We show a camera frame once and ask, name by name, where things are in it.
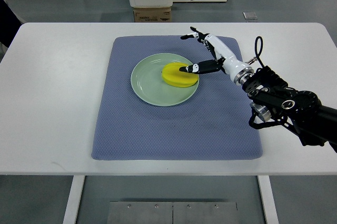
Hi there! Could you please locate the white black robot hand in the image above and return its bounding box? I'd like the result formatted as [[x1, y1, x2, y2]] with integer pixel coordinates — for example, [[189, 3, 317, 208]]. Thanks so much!
[[179, 27, 254, 86]]

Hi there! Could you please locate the yellow starfruit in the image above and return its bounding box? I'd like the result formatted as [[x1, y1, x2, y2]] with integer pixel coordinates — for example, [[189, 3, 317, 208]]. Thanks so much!
[[162, 62, 199, 87]]

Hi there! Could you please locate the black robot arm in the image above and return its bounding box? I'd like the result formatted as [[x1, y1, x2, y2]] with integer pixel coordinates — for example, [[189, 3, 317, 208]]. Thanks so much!
[[242, 64, 336, 150]]

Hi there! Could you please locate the grey floor plate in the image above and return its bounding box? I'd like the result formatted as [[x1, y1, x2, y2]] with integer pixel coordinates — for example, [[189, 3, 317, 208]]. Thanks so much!
[[242, 12, 258, 21]]

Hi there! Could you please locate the light green plate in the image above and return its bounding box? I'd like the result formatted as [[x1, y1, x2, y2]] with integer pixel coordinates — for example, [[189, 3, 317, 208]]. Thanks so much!
[[131, 53, 199, 107]]

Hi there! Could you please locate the blue textured mat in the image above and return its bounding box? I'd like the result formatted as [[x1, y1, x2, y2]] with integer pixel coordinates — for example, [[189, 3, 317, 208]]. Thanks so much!
[[92, 36, 263, 160]]

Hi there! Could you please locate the cardboard box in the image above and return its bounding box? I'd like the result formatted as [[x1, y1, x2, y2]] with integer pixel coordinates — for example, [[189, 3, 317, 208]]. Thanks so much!
[[133, 7, 172, 23]]

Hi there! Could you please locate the right white table leg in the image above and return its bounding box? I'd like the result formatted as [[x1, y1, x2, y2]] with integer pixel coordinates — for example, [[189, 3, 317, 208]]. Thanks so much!
[[257, 175, 279, 224]]

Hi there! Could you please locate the white table leg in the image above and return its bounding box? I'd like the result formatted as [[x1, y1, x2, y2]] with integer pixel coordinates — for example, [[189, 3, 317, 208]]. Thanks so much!
[[257, 175, 279, 224], [63, 175, 85, 224]]

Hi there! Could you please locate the left white table leg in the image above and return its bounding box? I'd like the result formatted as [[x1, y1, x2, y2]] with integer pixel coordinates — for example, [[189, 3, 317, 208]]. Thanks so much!
[[63, 175, 85, 224]]

